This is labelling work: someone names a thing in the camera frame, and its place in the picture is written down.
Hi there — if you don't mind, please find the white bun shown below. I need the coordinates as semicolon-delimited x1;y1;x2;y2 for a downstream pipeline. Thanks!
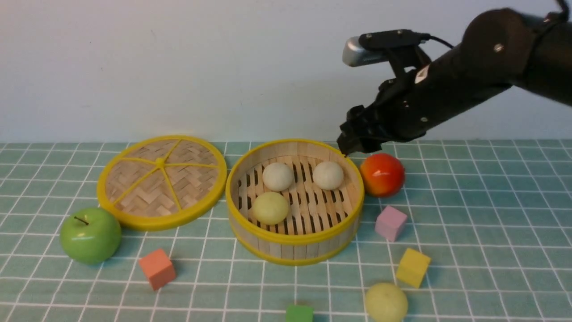
312;161;345;191
263;162;294;192

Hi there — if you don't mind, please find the yellow cube block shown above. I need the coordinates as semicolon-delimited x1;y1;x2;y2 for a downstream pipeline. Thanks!
395;247;432;288

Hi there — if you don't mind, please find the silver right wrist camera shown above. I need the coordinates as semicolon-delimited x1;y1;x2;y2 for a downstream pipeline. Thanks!
342;30;430;68

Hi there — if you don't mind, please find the green apple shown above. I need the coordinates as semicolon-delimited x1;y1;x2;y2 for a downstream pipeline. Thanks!
59;207;122;265

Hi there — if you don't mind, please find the orange cube block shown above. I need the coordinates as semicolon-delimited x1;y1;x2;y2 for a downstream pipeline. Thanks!
138;248;177;291

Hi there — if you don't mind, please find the bamboo steamer lid yellow rim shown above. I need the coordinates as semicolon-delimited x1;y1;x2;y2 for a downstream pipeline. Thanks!
97;135;227;232

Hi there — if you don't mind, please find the black cable right camera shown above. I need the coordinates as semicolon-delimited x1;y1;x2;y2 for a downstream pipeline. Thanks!
427;35;455;49

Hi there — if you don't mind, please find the yellow bun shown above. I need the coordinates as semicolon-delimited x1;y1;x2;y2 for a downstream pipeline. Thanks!
364;283;408;322
252;191;290;225

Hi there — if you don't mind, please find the pink cube block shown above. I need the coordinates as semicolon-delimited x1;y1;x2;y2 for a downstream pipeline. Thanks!
374;206;408;242

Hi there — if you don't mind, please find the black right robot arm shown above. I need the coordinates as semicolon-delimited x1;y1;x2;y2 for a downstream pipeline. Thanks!
336;0;572;156

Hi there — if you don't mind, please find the bamboo steamer tray yellow rim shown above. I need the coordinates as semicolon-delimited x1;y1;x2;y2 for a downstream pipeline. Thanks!
226;139;365;266

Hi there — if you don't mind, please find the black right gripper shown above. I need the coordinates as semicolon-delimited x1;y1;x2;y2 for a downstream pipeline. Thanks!
336;49;511;156

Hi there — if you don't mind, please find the green cube block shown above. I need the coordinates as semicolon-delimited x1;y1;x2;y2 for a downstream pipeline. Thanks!
285;305;314;322

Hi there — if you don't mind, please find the red orange peach fruit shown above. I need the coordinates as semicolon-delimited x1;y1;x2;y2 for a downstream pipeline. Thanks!
359;153;406;198

